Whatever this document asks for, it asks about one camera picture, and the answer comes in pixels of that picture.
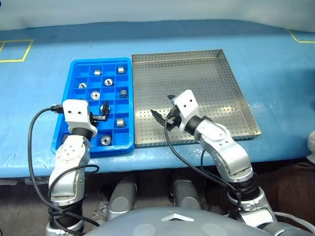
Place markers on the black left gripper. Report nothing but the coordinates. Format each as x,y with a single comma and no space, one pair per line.
92,119

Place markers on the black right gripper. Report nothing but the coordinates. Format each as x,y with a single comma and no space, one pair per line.
175,116

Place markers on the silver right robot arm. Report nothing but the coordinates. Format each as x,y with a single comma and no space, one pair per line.
229,152

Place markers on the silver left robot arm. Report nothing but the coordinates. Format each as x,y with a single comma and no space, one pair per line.
71,152

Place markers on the blue compartment tray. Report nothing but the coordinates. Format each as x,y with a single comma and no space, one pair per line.
73,71

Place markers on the perforated stainless steel tray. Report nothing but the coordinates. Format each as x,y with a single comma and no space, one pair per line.
197,73

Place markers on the blue table cover sheet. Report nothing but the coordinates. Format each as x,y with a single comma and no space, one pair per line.
37,81

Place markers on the grey rounded leg cover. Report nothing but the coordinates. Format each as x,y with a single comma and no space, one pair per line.
123,194
187,194

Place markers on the grey robot torso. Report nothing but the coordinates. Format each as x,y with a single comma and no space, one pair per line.
147,223

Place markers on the white rounded object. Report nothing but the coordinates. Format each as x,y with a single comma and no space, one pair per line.
312,142

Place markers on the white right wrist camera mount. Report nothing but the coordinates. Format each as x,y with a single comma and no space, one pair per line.
187,105

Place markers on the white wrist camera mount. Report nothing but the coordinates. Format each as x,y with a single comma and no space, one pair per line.
76,111
187,105

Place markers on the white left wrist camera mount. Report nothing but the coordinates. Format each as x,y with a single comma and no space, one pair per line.
76,111

